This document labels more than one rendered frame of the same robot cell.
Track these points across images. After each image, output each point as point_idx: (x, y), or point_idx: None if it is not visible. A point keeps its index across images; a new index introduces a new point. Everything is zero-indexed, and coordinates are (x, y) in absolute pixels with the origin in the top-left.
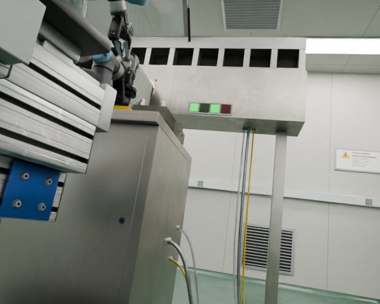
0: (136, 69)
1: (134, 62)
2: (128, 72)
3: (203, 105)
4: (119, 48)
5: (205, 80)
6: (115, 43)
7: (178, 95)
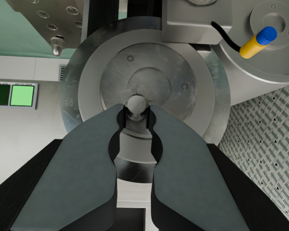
0: (71, 64)
1: (87, 104)
2: (116, 41)
3: None
4: (172, 147)
5: None
6: (223, 200)
7: (62, 126)
